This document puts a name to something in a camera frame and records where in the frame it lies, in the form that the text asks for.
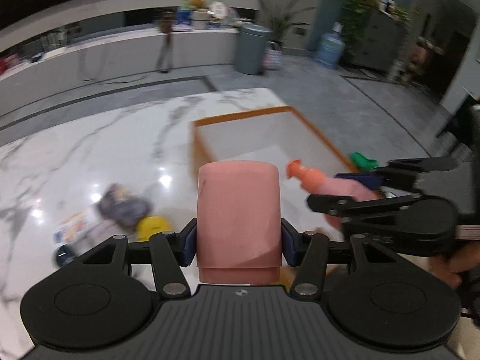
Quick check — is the yellow tape measure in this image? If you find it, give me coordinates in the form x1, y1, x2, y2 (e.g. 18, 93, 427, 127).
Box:
136, 216, 173, 242

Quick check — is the pink bottle orange cap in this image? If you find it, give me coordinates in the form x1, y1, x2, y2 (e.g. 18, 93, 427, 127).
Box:
285, 158, 381, 230

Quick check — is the pink plastic cup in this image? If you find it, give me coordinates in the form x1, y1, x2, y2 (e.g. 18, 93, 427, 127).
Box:
197, 161, 281, 285

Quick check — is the illustrated card box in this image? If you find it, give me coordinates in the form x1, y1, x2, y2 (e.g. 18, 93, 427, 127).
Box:
96, 183, 151, 230

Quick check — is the white orange lotion tube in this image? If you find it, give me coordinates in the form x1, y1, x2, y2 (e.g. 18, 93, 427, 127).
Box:
53, 211, 91, 245

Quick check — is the green slipper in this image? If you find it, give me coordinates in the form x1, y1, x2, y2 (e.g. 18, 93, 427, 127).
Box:
349, 152, 379, 172

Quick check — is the orange white storage box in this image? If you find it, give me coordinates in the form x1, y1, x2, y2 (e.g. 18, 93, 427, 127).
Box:
193, 106, 354, 239

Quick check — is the blue water jug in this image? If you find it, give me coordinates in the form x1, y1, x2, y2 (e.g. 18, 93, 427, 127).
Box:
315, 22, 345, 69

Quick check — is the pink checkered bag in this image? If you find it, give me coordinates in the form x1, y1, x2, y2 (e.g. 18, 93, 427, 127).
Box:
264, 41, 282, 70

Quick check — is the potted green plant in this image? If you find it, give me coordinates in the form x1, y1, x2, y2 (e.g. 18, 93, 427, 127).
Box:
256, 0, 316, 47

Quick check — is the grey green trash bin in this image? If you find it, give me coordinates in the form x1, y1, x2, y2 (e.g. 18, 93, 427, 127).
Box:
234, 23, 272, 76

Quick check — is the white tv console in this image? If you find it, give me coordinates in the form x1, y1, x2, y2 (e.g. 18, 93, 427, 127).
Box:
1, 28, 239, 89

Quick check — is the white round fan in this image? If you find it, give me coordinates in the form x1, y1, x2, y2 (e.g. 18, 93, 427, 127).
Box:
208, 1, 229, 20

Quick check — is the yellow plush toy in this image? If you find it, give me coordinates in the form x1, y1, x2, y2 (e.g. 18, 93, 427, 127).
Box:
188, 0, 207, 11

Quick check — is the brown camera with strap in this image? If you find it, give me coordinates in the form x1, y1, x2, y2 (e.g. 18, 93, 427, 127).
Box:
156, 11, 174, 74

